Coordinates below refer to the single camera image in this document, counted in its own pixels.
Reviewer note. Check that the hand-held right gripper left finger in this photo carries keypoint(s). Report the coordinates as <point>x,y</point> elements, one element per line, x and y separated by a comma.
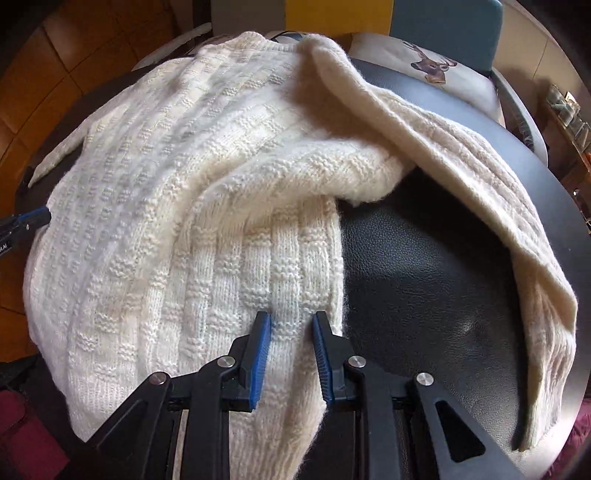
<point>259,355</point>

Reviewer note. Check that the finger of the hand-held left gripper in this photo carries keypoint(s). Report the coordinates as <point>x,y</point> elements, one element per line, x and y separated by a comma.
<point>34,217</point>

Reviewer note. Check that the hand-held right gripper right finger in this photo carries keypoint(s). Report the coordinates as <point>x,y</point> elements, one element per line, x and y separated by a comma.
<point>323,360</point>

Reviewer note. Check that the cream knit sweater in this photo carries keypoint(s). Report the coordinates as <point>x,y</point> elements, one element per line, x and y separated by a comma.
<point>184,184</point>

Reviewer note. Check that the deer print cushion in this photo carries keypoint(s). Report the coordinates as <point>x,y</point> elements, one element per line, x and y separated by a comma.
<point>461,87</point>

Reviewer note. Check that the white dark print cushion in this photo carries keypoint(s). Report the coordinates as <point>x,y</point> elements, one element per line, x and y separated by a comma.
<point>284,37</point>

